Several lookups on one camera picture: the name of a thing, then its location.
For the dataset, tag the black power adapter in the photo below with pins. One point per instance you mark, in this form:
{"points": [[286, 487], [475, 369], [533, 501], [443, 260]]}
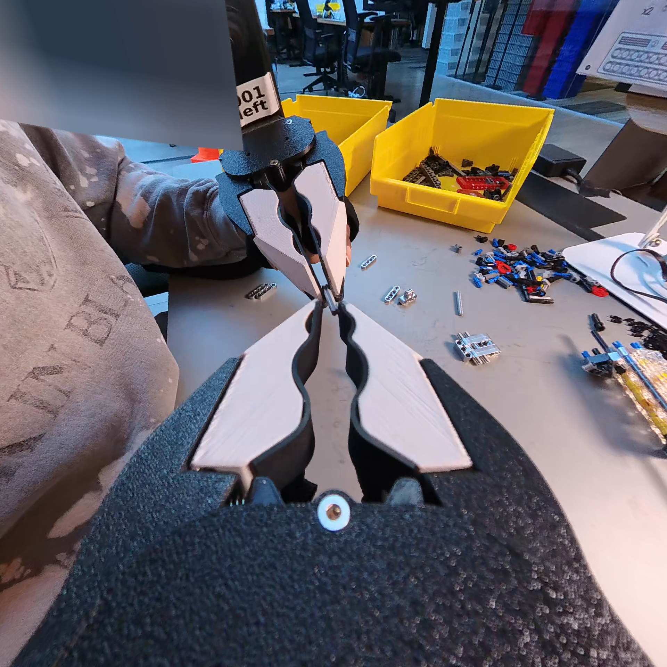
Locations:
{"points": [[560, 159]]}

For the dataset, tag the grey axle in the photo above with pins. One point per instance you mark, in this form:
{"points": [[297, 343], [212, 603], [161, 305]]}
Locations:
{"points": [[458, 303], [331, 302]]}

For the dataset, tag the clear engine block model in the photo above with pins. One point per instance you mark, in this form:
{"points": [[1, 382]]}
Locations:
{"points": [[646, 385]]}

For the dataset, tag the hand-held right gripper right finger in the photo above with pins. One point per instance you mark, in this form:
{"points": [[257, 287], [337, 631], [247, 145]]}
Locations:
{"points": [[406, 417]]}

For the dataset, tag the white instruction sheet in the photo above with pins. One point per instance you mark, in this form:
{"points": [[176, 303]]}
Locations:
{"points": [[635, 52]]}

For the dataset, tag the black table leg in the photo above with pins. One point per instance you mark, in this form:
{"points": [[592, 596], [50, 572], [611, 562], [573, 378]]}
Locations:
{"points": [[432, 52]]}

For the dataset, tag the pile of black pins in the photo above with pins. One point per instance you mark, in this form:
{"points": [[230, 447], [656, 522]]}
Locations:
{"points": [[646, 333]]}

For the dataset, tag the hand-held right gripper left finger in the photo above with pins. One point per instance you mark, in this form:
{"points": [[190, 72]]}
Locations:
{"points": [[255, 411]]}

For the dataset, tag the white lamp base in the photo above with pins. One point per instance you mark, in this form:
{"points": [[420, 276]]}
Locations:
{"points": [[589, 260]]}

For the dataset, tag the orange cone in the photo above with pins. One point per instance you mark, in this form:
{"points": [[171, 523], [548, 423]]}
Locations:
{"points": [[207, 155]]}

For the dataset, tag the black office chair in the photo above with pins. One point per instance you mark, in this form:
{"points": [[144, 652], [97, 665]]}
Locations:
{"points": [[367, 52], [318, 41]]}

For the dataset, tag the chrome thin liftarm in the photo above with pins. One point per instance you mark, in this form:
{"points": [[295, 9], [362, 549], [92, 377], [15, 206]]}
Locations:
{"points": [[368, 262]]}

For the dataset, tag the chrome beam assembly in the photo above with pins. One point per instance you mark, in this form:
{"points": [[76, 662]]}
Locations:
{"points": [[477, 348]]}

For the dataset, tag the pile of mixed small connectors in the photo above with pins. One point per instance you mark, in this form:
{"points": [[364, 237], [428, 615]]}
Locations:
{"points": [[521, 271]]}

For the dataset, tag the pile of black red beams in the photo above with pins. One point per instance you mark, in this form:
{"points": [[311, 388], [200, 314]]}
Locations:
{"points": [[479, 182]]}

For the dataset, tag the chrome T-shaped connector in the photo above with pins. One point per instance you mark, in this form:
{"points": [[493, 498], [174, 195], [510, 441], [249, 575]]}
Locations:
{"points": [[400, 296]]}

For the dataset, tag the stack of red bins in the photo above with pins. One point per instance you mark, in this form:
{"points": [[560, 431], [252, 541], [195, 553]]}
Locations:
{"points": [[539, 47]]}

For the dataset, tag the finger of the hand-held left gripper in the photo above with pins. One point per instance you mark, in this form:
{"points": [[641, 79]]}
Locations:
{"points": [[271, 224], [328, 213]]}

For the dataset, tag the long black pin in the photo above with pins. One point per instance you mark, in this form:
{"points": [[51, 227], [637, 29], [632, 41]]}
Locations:
{"points": [[597, 322]]}

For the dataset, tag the dark stand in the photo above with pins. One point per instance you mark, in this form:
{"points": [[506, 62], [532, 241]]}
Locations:
{"points": [[635, 156]]}

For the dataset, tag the dark beam with holes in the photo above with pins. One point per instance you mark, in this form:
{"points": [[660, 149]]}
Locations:
{"points": [[260, 292]]}

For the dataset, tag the person's left hand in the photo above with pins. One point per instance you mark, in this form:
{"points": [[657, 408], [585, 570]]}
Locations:
{"points": [[313, 254]]}

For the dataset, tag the grey drawer cabinet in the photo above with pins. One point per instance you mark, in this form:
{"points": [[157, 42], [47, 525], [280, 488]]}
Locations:
{"points": [[508, 41]]}

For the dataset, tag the yellow storage bin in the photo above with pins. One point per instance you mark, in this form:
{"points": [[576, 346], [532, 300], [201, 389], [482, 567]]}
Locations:
{"points": [[385, 193], [365, 130]]}

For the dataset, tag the stack of blue bins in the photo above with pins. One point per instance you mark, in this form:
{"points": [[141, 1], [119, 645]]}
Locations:
{"points": [[578, 52]]}

